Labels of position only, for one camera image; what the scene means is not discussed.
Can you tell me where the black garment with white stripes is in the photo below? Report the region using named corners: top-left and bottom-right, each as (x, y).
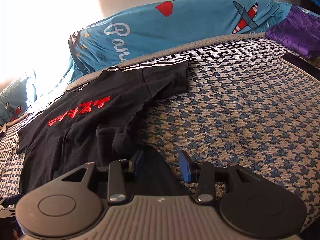
top-left (17, 59), bottom-right (189, 194)

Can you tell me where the houndstooth blue beige mattress cover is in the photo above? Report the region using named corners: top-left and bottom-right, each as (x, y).
top-left (141, 35), bottom-right (319, 227)

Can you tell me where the smartphone with gold edge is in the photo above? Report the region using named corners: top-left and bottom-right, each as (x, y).
top-left (280, 52), bottom-right (320, 83)

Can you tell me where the purple floral cloth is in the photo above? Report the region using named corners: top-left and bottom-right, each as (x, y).
top-left (265, 5), bottom-right (319, 60)

